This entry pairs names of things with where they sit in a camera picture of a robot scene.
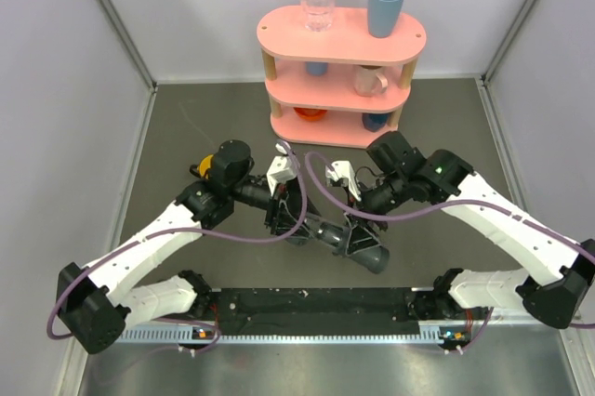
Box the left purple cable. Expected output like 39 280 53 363
46 139 309 360

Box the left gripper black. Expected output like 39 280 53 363
231 170 323 240

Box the grey slotted cable duct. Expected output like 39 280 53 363
116 323 468 345

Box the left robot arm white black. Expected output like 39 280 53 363
46 139 308 354

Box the tall blue plastic cup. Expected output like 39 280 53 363
367 0 404 38

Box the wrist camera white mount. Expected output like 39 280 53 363
266 139 299 195
324 160 362 202

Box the clear drinking glass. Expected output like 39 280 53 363
300 0 336 32

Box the orange bowl bottom shelf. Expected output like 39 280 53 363
294 107 327 122

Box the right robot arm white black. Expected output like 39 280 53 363
325 131 594 329

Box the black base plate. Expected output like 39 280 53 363
204 286 461 336

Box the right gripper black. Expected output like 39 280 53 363
341 171 409 253

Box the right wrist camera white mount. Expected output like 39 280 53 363
324 160 362 202

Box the small blue cup middle shelf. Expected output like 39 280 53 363
305 61 328 76

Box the pink three-tier shelf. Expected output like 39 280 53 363
257 6 427 148

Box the grey pvc tee fitting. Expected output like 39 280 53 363
334 227 390 274

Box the yellow cup on table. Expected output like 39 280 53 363
189 154 214 178

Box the dark blue cup bottom shelf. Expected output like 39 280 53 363
362 113 390 132

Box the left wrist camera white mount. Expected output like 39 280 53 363
266 139 299 195

